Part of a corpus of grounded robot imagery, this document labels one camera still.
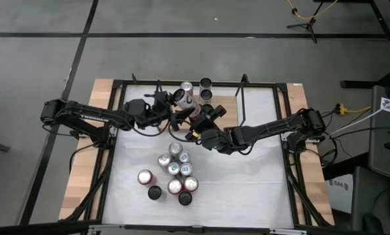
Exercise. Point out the black metal desk frame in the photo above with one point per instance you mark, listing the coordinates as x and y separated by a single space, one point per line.
386 26

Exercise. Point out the silver aluminium rail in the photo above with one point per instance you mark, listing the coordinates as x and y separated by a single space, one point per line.
106 226

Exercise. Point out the dark gray case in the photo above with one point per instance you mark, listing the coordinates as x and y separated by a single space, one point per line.
371 189

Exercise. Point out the red strawberry soda can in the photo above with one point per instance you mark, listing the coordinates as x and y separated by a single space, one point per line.
145 177
190 183
174 186

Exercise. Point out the silver soda can red lettering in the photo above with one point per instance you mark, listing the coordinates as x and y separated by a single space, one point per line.
187 85
164 160
175 148

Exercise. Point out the gray cabinet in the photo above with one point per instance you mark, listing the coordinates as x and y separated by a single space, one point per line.
379 163

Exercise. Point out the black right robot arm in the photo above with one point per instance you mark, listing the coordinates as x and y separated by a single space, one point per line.
269 129

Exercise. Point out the small blue silver energy can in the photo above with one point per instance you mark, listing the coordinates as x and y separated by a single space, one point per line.
184 157
173 168
186 169

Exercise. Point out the white cardboard box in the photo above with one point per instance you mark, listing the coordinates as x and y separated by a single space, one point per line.
340 196

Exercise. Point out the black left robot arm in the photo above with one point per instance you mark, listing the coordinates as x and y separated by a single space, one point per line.
90 114

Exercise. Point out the Celsius Peach Vibe can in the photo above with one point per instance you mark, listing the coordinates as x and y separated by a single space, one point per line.
186 102
185 198

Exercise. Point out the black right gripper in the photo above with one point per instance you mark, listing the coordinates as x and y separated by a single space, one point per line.
209 122

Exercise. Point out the white table sheet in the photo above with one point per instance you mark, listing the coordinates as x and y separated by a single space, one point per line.
247 189

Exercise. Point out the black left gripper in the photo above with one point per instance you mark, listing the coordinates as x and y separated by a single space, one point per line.
162 109

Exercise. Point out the black tripod stand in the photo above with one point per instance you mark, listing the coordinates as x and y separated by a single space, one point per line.
307 25

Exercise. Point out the Celsius Tropical Vibe can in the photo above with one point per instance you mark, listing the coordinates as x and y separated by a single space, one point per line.
207 108
205 82
206 95
155 192

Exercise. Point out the black metal table frame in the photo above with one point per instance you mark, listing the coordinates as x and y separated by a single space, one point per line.
263 85

